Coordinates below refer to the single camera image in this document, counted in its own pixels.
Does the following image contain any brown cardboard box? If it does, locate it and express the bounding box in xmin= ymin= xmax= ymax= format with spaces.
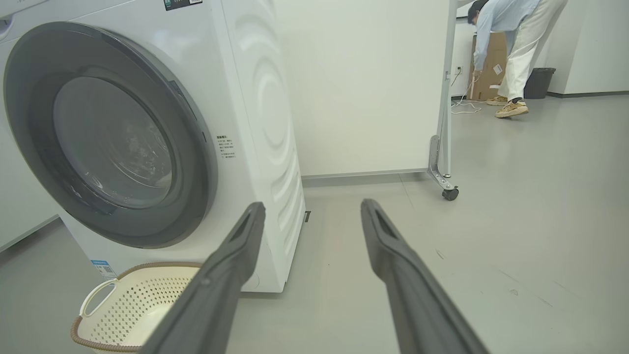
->
xmin=471 ymin=32 xmax=509 ymax=101

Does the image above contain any small black text label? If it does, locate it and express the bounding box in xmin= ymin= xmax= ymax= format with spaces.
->
xmin=216 ymin=134 xmax=236 ymax=159

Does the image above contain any black waste bin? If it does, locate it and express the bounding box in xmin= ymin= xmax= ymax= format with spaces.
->
xmin=523 ymin=67 xmax=557 ymax=99

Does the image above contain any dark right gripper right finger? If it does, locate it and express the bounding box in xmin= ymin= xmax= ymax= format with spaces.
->
xmin=360 ymin=198 xmax=492 ymax=354

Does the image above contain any blue energy label sticker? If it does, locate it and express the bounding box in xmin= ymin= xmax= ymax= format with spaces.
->
xmin=91 ymin=260 xmax=117 ymax=280

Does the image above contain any cream perforated laundry basket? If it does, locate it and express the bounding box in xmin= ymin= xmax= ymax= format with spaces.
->
xmin=71 ymin=262 xmax=202 ymax=353

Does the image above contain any metal leg with black caster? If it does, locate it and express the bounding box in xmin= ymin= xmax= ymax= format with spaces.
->
xmin=427 ymin=135 xmax=460 ymax=201

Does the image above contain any white floor cable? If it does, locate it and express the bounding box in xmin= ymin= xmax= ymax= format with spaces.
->
xmin=451 ymin=69 xmax=485 ymax=115

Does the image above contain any washing machine door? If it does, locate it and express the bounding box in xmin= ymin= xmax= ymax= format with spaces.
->
xmin=4 ymin=22 xmax=218 ymax=249

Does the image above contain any white mobile partition panel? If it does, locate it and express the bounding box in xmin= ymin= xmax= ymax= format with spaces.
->
xmin=275 ymin=0 xmax=458 ymax=187

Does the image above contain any person in blue shirt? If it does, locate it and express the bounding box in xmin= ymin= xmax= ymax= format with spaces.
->
xmin=467 ymin=0 xmax=568 ymax=118

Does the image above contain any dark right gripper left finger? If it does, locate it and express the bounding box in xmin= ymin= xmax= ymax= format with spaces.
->
xmin=139 ymin=202 xmax=267 ymax=354

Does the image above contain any white front-load washing machine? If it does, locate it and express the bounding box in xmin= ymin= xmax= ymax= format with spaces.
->
xmin=0 ymin=0 xmax=306 ymax=294

